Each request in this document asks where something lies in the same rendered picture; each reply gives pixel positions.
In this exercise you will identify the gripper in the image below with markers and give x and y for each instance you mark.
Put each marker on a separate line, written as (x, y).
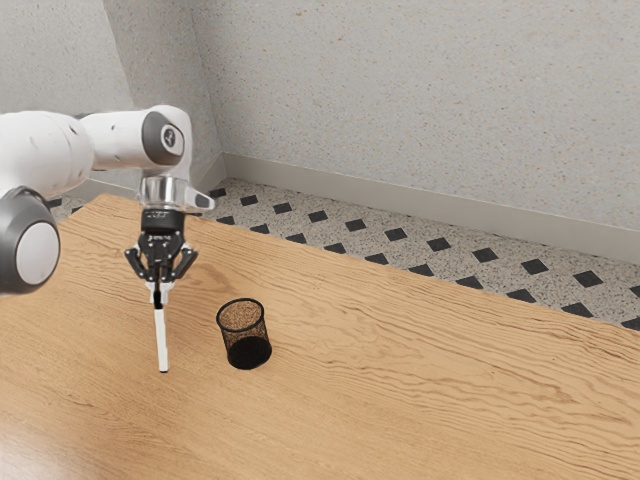
(161, 235)

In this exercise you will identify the white pen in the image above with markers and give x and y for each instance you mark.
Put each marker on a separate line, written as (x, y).
(161, 335)

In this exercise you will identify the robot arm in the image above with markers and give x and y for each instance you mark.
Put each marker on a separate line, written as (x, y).
(50, 150)

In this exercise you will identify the black mesh pen holder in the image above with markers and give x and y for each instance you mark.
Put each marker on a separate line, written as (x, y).
(245, 332)

